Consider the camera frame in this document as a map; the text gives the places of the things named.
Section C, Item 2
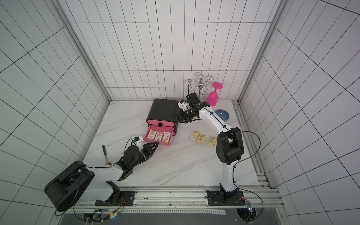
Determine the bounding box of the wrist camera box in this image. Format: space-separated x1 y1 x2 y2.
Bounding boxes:
178 101 188 111
132 136 143 149

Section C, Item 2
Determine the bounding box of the chrome wine glass rack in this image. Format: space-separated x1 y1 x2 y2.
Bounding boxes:
184 72 214 97

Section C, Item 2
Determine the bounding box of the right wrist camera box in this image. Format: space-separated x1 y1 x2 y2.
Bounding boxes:
178 101 188 111

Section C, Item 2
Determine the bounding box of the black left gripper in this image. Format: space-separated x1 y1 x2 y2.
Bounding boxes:
131 142 159 167

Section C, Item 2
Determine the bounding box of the black drawer cabinet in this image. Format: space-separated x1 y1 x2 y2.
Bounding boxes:
146 98 179 135

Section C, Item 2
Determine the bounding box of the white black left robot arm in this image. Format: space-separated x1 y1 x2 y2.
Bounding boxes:
44 142 159 212

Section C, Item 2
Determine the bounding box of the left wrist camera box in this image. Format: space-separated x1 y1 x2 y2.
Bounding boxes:
132 136 143 149

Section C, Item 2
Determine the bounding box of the small blue bowl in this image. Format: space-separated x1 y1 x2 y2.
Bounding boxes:
215 109 230 122

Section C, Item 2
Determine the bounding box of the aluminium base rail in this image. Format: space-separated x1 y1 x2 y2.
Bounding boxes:
75 187 285 215

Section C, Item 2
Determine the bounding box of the gold spoon blue handle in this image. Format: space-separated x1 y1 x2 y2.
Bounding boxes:
102 145 112 166

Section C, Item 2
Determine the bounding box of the pink drawer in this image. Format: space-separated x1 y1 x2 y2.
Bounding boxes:
144 125 175 146
147 120 175 127

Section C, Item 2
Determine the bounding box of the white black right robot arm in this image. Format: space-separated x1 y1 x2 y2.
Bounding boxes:
174 93 246 206

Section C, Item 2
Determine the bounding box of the pink top drawer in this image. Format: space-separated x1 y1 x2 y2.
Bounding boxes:
147 120 175 127

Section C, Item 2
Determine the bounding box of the pink wine glass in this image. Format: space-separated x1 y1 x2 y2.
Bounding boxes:
206 82 223 107

